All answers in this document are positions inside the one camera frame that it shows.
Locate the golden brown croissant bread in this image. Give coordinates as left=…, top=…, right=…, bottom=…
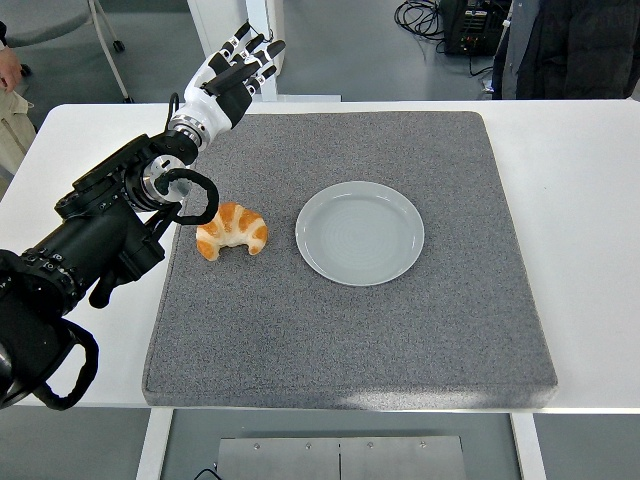
left=195, top=201, right=269, bottom=261

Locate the grey speckled mat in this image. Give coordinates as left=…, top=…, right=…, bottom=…
left=141, top=110, right=559, bottom=411

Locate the black floor cable bundle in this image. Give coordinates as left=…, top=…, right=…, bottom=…
left=393, top=0, right=446, bottom=42

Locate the grey chair with casters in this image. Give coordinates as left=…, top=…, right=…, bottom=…
left=0, top=0, right=135, bottom=104

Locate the person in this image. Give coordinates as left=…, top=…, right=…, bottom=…
left=491, top=0, right=640, bottom=101
left=0, top=19, right=39, bottom=176

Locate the grey metal plate with screws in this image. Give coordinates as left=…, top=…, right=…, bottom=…
left=215, top=435, right=467, bottom=480

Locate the white table leg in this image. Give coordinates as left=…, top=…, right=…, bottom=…
left=509, top=412, right=547, bottom=480
left=135, top=409, right=174, bottom=480

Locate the round grey plate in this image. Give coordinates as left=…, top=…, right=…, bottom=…
left=294, top=180, right=426, bottom=287

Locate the white cabinet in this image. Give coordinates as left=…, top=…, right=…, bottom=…
left=187, top=0, right=284, bottom=77

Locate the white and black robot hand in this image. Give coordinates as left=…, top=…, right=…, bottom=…
left=182, top=19, right=287, bottom=135

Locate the black equipment box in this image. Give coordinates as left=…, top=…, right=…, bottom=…
left=439, top=0, right=514, bottom=56

